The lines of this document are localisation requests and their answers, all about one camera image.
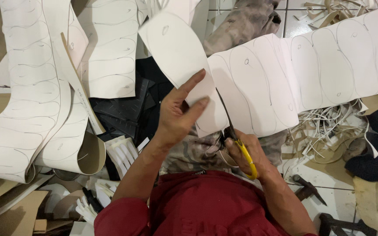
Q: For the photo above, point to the person's right hand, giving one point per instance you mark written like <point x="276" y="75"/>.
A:
<point x="254" y="154"/>

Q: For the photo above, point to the person's left hand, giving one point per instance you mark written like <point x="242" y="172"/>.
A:
<point x="171" y="123"/>

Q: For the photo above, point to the person's right fingers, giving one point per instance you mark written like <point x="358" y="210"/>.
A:
<point x="234" y="152"/>

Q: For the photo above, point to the white sheet strip with sole outlines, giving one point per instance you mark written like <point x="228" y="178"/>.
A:
<point x="267" y="85"/>

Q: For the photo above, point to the red shirt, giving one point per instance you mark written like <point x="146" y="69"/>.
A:
<point x="202" y="206"/>

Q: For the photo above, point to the dark metal hammer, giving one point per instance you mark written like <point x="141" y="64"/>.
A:
<point x="307" y="190"/>

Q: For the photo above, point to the heap of white and tan trimmings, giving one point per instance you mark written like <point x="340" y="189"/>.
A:
<point x="326" y="131"/>

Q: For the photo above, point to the stack of white cut soles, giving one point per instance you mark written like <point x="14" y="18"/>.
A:
<point x="123" y="154"/>

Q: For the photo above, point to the pile of black foam sheets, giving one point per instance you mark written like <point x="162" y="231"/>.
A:
<point x="123" y="108"/>

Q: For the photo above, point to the black metal stand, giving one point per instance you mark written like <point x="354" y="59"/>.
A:
<point x="343" y="226"/>

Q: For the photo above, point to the dark navy cloth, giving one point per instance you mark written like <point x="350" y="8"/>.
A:
<point x="376" y="147"/>

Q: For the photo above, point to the curled white sheet with tan backing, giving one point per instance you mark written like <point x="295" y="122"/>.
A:
<point x="74" y="144"/>

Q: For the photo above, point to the short white sheet with sole outlines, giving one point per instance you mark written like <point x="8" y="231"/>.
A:
<point x="110" y="49"/>

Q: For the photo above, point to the narrow white and tan strip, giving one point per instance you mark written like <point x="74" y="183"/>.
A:
<point x="80" y="91"/>

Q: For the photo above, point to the round metal tin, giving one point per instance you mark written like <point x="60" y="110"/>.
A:
<point x="65" y="174"/>

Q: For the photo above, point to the small heap of tan offcuts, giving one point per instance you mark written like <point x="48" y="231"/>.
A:
<point x="336" y="11"/>

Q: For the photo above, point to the wide white sheet with sole outlines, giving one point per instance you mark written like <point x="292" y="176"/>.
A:
<point x="28" y="82"/>

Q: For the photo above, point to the heap of tan cardboard pieces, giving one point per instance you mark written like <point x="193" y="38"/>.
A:
<point x="18" y="209"/>

